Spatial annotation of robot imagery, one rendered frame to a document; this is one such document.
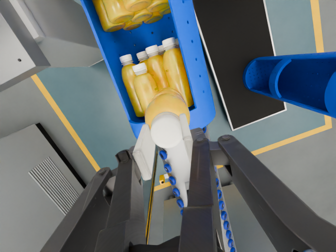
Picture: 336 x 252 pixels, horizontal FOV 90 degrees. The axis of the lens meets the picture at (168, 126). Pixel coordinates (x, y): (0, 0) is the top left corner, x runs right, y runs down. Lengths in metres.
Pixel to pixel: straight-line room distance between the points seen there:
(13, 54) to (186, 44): 0.54
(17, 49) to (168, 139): 0.62
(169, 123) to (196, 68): 0.29
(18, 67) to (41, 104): 1.38
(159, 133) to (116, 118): 1.62
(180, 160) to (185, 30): 0.59
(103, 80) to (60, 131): 0.74
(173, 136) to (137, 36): 0.54
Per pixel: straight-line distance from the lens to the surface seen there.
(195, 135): 0.16
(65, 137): 2.11
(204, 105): 0.47
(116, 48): 0.64
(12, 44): 0.74
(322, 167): 2.67
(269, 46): 1.71
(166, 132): 0.19
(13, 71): 0.76
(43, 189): 1.90
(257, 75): 1.67
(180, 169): 0.88
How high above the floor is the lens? 1.65
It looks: 70 degrees down
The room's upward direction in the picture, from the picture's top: 180 degrees clockwise
